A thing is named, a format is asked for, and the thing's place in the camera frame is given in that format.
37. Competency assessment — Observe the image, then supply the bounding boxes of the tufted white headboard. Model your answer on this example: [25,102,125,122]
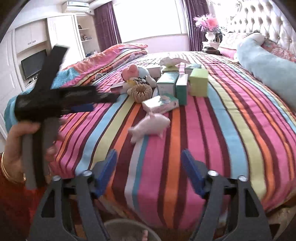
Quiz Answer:
[227,1,295,53]

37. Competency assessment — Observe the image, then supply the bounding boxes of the white air conditioner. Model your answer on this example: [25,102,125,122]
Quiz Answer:
[62,1,94,15]

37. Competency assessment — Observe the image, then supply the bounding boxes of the large lime green box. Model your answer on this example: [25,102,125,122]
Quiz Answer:
[189,68,209,97]

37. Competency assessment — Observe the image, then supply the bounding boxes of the striped colourful bedspread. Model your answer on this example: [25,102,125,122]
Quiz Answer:
[51,52,295,229]

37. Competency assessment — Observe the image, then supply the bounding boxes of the flat teal white box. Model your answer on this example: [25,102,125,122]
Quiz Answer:
[142,94,179,114]

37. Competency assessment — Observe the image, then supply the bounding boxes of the pink patterned pillow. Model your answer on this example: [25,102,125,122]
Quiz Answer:
[261,39,296,63]

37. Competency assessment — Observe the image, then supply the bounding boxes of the white wardrobe cabinet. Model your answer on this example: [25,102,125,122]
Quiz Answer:
[1,14,99,138]

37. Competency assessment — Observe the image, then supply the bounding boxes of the small lime green box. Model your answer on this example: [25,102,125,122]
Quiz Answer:
[161,66,179,74]

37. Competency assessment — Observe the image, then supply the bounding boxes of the teal bear mosquito liquid box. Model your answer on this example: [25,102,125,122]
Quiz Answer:
[157,72,179,96]

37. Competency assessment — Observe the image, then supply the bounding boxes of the grey round trash bin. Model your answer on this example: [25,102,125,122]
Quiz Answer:
[104,218,161,241]

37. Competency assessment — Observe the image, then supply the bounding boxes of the pink flowers in white vase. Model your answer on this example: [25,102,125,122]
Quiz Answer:
[193,14,224,42]

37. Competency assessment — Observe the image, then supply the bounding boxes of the black television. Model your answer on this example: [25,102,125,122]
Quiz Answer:
[21,49,47,79]

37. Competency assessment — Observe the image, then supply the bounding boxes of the pink plush dolphin toy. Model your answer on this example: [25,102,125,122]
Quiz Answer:
[128,113,171,144]

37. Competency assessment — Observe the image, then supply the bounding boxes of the white yellow plush bear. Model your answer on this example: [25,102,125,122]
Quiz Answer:
[120,75,157,95]

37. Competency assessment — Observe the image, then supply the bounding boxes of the light blue long plush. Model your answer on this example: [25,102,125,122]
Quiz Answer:
[237,33,295,110]

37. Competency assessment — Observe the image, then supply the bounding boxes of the gold bangle bracelet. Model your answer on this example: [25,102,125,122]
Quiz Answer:
[0,152,27,185]

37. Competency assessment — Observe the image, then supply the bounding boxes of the purple curtain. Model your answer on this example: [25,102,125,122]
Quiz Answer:
[181,0,210,52]
[94,1,122,52]

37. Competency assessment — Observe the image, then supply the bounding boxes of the green white tall box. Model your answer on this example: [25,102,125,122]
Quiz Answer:
[176,74,188,106]

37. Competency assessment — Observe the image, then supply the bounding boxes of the white bedside table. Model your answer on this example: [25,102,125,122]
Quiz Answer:
[202,41,222,56]

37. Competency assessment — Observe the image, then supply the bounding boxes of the brown woven round object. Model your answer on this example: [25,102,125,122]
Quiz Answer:
[130,84,152,103]

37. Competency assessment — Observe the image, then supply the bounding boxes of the person's left hand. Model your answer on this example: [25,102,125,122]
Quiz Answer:
[1,120,41,184]

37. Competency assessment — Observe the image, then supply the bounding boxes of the folded colourful quilt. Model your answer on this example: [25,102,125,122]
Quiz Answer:
[4,43,149,130]

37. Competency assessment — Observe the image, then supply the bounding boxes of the pink round plush toy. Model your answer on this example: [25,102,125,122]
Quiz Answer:
[121,64,150,81]

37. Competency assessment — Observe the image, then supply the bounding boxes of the purple curtain left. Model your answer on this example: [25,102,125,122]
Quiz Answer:
[94,1,122,52]

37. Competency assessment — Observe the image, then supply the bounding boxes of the purple curtain right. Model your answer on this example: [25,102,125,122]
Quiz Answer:
[181,0,210,52]

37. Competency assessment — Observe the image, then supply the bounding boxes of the small teal white box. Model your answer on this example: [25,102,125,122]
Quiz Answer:
[185,64,201,75]

